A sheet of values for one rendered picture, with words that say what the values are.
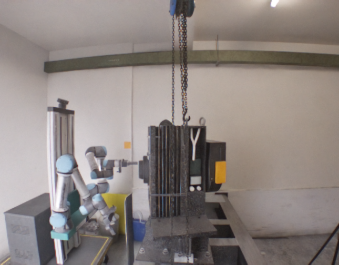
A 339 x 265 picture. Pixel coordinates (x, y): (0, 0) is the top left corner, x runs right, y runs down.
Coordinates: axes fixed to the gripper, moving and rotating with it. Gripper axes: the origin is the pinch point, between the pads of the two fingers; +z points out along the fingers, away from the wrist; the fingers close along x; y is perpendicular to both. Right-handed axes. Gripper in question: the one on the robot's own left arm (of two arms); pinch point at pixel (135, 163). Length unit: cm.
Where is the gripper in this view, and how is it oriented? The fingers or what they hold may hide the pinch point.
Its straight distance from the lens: 178.3
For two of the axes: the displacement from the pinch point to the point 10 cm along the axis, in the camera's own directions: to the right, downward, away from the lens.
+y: 0.0, -10.0, -0.1
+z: 9.9, 0.0, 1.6
